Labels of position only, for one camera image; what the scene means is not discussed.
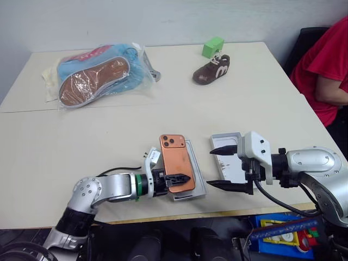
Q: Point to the orange smartphone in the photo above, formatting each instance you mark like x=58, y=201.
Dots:
x=175, y=160

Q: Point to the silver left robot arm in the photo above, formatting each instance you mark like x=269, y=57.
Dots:
x=111, y=186

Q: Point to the yellow plastic toy frame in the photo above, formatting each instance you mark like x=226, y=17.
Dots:
x=280, y=235

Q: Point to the cream paper packet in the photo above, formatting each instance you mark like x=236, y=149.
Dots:
x=49, y=84

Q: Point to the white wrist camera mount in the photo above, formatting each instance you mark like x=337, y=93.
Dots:
x=149, y=163
x=254, y=149

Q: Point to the blue shoe brown sole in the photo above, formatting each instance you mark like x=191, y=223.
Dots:
x=92, y=83

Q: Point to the colourful toy blocks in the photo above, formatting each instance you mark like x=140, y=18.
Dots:
x=308, y=239

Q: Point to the bagged blue shoes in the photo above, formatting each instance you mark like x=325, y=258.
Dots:
x=103, y=79

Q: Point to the small brown shoe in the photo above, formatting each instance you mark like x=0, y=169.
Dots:
x=210, y=72

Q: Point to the blue red patterned tube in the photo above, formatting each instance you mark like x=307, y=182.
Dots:
x=282, y=229

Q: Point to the blue plastic bin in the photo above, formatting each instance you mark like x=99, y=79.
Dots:
x=272, y=246

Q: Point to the green box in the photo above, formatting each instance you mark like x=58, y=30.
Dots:
x=212, y=46

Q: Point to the person in red shirt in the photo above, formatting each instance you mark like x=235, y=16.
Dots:
x=323, y=59

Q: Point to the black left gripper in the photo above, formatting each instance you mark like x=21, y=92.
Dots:
x=159, y=186

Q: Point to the dark rounded shape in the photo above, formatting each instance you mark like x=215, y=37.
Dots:
x=145, y=246
x=209, y=243

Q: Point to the bare person forearm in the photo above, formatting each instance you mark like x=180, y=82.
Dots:
x=333, y=91

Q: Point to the white phone box base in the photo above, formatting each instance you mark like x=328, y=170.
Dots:
x=197, y=174

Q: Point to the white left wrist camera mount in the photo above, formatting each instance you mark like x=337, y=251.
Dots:
x=149, y=163

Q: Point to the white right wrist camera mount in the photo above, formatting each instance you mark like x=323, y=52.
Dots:
x=254, y=149

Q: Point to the white phone box lid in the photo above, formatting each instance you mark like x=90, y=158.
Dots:
x=227, y=163

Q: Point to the blue shoe pink lining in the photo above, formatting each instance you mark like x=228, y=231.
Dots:
x=89, y=55

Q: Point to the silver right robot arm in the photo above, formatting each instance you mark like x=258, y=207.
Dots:
x=312, y=168

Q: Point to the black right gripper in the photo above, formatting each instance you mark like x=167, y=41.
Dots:
x=257, y=172

